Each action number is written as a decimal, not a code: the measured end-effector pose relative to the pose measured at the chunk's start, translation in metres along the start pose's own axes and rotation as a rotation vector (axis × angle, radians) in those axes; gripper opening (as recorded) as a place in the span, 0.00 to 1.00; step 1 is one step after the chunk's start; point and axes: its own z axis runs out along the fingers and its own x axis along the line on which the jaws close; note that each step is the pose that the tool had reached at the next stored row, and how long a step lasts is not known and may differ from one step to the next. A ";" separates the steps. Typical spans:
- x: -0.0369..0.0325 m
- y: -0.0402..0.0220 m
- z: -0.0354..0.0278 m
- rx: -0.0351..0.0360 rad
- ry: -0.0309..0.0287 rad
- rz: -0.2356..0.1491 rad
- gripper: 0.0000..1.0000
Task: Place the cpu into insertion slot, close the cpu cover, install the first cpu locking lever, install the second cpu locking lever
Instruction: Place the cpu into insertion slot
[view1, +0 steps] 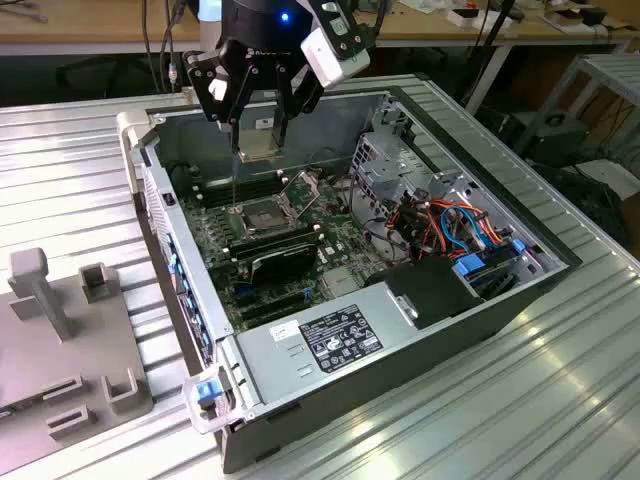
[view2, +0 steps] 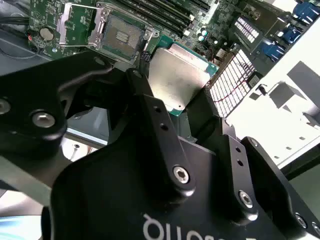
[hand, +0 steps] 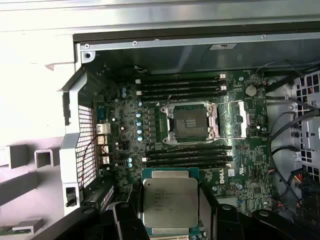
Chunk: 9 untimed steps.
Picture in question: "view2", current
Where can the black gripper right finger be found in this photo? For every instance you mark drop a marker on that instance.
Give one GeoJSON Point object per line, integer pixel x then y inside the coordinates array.
{"type": "Point", "coordinates": [237, 175]}

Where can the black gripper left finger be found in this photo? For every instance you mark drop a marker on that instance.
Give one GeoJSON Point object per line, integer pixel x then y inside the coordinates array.
{"type": "Point", "coordinates": [30, 100]}

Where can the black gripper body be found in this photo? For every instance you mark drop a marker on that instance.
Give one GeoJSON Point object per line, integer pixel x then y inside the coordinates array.
{"type": "Point", "coordinates": [112, 200]}

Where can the metal socket cover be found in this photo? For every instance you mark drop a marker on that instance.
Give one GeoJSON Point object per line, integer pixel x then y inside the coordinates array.
{"type": "Point", "coordinates": [64, 25]}

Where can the silver CPU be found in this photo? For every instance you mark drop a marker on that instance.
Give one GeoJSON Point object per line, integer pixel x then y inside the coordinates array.
{"type": "Point", "coordinates": [175, 75]}

